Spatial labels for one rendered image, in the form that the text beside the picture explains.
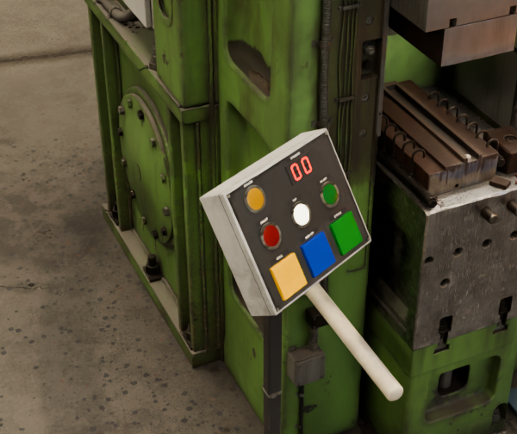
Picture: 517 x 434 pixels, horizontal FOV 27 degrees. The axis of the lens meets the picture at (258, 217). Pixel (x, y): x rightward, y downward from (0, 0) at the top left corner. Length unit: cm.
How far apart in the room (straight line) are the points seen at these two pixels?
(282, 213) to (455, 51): 57
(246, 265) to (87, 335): 153
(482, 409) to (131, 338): 118
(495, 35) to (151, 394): 160
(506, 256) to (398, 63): 62
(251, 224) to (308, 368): 85
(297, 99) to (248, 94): 25
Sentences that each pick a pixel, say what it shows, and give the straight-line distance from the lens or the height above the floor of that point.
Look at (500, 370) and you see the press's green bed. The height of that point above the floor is 27.
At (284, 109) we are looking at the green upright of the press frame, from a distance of 254.
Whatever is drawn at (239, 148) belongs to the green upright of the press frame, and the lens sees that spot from 299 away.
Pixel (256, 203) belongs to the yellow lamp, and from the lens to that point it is 220.
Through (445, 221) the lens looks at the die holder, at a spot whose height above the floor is 87.
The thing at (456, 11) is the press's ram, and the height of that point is 140.
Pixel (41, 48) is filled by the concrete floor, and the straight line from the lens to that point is 552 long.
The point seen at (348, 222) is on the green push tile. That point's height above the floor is 103.
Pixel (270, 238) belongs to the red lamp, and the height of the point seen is 109.
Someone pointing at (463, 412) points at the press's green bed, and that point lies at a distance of 322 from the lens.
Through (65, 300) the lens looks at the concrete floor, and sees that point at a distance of 383.
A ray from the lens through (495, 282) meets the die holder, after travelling 292.
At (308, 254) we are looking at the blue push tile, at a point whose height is 102.
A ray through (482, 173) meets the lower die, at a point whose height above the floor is 94.
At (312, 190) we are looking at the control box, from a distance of 232.
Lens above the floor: 241
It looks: 35 degrees down
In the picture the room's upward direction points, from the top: straight up
